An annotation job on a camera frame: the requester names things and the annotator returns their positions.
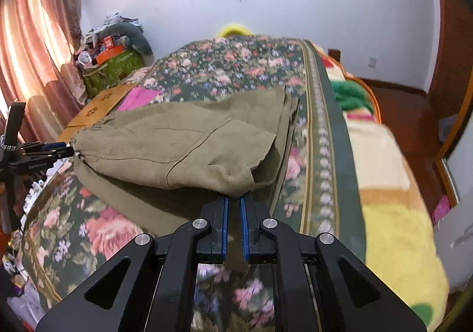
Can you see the yellow patterned fleece blanket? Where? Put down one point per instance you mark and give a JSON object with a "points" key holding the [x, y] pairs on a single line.
{"points": [[391, 228]]}

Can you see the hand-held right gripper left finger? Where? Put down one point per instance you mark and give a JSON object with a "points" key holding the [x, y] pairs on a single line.
{"points": [[221, 230]]}

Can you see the orange box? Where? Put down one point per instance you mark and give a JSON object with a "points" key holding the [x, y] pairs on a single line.
{"points": [[111, 53]]}

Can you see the wooden bed post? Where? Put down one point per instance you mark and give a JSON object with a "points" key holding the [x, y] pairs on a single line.
{"points": [[334, 53]]}

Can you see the pink curtain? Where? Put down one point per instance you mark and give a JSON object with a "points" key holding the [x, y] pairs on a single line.
{"points": [[29, 40]]}

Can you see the yellow plush cushion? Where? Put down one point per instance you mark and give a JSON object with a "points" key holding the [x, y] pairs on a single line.
{"points": [[232, 29]]}

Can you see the bedside clutter pile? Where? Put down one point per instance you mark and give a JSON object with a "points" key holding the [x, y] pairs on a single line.
{"points": [[14, 280]]}

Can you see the white wall socket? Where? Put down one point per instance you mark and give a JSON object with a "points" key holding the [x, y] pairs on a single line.
{"points": [[373, 61]]}

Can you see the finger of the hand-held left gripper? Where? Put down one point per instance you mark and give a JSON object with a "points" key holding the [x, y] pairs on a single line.
{"points": [[51, 147], [31, 166]]}

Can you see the pink paper sheet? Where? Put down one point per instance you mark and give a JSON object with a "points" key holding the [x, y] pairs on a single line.
{"points": [[138, 97]]}

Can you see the wooden door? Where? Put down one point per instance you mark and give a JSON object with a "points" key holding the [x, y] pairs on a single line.
{"points": [[456, 40]]}

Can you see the wooden lap table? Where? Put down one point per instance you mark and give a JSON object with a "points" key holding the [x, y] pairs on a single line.
{"points": [[99, 105]]}

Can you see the dark floral blanket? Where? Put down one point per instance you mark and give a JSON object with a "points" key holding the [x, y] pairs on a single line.
{"points": [[240, 66]]}

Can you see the grey bolster cushion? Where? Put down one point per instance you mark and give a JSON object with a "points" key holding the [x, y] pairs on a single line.
{"points": [[138, 40]]}

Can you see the red box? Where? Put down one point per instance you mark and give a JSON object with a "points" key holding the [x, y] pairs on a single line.
{"points": [[109, 42]]}

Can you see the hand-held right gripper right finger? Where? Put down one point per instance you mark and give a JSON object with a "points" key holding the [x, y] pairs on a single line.
{"points": [[244, 230]]}

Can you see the olive green pants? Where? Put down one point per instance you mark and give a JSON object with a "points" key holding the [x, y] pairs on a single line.
{"points": [[177, 140]]}

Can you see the pale grey object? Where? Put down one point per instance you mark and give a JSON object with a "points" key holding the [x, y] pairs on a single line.
{"points": [[456, 243]]}

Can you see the pile of clothes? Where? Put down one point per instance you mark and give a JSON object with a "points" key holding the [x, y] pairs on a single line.
{"points": [[111, 23]]}

